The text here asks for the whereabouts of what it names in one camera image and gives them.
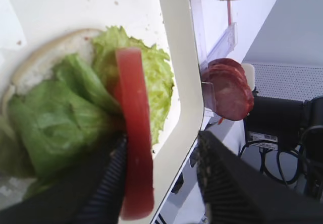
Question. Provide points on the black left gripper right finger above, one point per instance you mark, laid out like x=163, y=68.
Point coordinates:
x=234, y=192

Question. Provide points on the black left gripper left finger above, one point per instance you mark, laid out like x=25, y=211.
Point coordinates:
x=92, y=192

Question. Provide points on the tomato slice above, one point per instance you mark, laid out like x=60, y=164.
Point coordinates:
x=131, y=93

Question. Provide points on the lettuce leaf on bun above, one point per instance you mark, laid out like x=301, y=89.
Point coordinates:
x=60, y=120

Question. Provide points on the sliced red meat stack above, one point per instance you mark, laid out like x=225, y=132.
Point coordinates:
x=232, y=95

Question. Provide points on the white meat pusher block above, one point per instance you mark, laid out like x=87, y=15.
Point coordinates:
x=250, y=74

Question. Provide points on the black device with label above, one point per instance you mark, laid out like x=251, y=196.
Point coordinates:
x=278, y=120

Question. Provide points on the white perforated panel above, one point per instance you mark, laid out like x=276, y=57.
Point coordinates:
x=285, y=81

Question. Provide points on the bottom bun half on tray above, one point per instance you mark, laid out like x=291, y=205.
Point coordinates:
x=38, y=66

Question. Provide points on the clear track upper right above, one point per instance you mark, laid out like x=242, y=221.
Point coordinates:
x=225, y=44

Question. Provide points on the white metal tray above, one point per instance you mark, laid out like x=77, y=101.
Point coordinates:
x=28, y=24

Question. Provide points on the right clear long divider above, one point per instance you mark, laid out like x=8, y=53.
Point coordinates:
x=199, y=32

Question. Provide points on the right red rail strip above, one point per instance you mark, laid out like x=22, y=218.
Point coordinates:
x=229, y=13

